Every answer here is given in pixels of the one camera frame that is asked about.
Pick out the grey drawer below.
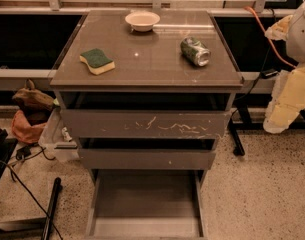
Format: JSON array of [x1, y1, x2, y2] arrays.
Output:
[[84, 170, 207, 240], [59, 91, 233, 139], [78, 138, 216, 170]]

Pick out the white bowl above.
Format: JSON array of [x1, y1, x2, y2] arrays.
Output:
[[125, 11, 160, 32]]

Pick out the black power adapter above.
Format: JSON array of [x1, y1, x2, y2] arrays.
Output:
[[261, 69, 278, 79]]

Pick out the black floor cable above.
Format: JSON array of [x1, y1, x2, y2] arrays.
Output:
[[0, 143, 65, 240]]

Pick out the grey drawer cabinet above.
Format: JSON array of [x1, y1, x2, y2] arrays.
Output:
[[49, 9, 245, 240]]

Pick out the orange cloth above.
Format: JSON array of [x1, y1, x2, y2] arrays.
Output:
[[11, 110, 46, 144]]

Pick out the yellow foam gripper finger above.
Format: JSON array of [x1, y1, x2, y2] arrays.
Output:
[[263, 64, 305, 134], [265, 15, 293, 41]]

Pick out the grey bottom drawer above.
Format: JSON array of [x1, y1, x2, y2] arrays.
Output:
[[84, 170, 207, 240]]

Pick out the clear plastic bin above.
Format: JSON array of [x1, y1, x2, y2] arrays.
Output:
[[38, 108, 79, 162]]

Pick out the grey top drawer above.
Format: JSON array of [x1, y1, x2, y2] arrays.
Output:
[[59, 91, 233, 139]]

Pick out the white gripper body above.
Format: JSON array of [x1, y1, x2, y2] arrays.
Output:
[[286, 1, 305, 63]]

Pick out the green yellow sponge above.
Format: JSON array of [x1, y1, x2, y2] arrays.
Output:
[[79, 48, 115, 75]]

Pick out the black table frame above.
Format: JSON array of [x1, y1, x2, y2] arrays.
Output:
[[228, 101, 305, 156]]

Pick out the green soda can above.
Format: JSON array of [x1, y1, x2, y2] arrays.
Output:
[[180, 37, 211, 67]]

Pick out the orange cable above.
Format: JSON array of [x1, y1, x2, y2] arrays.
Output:
[[244, 5, 297, 70]]

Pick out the grey middle drawer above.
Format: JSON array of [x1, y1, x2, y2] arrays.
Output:
[[78, 138, 216, 170]]

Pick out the black stand leg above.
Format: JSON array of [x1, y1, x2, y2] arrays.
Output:
[[41, 177, 62, 240]]

